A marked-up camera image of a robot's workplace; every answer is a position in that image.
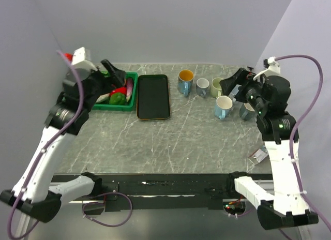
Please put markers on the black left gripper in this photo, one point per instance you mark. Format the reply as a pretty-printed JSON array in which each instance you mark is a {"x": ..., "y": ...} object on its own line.
[{"x": 116, "y": 78}]

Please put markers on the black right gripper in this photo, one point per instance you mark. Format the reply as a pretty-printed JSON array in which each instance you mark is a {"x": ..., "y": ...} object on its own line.
[{"x": 240, "y": 77}]

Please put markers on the light green mug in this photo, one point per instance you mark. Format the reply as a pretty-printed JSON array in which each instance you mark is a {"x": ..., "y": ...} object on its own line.
[{"x": 215, "y": 89}]

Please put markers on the light blue faceted mug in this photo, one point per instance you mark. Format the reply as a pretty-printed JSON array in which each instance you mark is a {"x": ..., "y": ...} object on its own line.
[{"x": 223, "y": 107}]

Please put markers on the dark grey faceted mug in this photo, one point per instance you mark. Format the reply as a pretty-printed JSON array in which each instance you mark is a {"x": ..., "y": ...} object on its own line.
[{"x": 247, "y": 112}]

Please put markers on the lavender blue small mug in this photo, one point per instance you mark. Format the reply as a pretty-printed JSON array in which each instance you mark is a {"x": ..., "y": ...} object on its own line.
[{"x": 202, "y": 86}]

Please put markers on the blue butterfly mug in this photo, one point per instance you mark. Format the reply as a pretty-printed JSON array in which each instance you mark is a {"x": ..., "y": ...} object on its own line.
[{"x": 185, "y": 81}]

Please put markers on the white grey mug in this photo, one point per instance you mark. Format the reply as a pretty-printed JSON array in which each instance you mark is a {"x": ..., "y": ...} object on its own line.
[{"x": 233, "y": 93}]

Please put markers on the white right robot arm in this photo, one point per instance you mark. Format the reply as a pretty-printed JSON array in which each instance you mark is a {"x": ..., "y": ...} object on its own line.
[{"x": 286, "y": 207}]

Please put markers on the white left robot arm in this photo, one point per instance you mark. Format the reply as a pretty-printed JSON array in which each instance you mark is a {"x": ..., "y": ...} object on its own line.
[{"x": 32, "y": 195}]

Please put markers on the red bell pepper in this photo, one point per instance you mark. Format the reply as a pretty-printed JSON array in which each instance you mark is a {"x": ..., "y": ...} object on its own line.
[{"x": 122, "y": 90}]

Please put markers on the green bell pepper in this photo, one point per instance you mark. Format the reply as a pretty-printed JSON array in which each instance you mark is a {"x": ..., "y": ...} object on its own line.
[{"x": 117, "y": 99}]

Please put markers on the white radish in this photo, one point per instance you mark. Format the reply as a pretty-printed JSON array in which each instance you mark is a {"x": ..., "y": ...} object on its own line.
[{"x": 103, "y": 98}]

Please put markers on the green plastic bin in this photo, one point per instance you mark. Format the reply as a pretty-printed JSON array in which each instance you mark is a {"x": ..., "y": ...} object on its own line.
[{"x": 129, "y": 106}]

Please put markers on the black tray gold rim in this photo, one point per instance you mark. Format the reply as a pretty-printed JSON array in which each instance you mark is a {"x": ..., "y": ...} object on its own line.
[{"x": 153, "y": 97}]

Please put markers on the white paper tag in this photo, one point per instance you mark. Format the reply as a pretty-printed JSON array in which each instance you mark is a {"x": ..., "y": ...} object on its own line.
[{"x": 259, "y": 155}]

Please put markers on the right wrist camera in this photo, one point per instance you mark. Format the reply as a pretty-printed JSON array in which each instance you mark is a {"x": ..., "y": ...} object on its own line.
[{"x": 272, "y": 68}]

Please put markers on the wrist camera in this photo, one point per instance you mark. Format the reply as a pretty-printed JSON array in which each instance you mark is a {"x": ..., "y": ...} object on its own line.
[
  {"x": 81, "y": 59},
  {"x": 272, "y": 68}
]

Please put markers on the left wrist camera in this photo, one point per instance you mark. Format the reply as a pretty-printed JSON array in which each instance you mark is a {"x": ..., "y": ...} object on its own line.
[{"x": 81, "y": 59}]

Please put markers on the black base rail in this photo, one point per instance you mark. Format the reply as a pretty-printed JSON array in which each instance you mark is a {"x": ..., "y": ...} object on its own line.
[{"x": 164, "y": 191}]

